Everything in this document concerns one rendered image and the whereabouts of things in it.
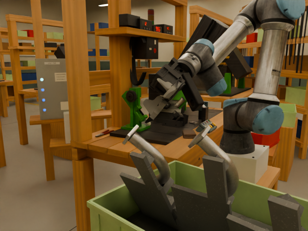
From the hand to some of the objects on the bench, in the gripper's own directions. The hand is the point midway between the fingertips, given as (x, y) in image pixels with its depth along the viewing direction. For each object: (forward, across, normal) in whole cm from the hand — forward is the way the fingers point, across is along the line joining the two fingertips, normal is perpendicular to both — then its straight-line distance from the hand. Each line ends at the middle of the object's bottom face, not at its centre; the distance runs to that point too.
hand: (155, 113), depth 74 cm
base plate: (-79, -105, +11) cm, 132 cm away
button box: (-66, -78, +30) cm, 107 cm away
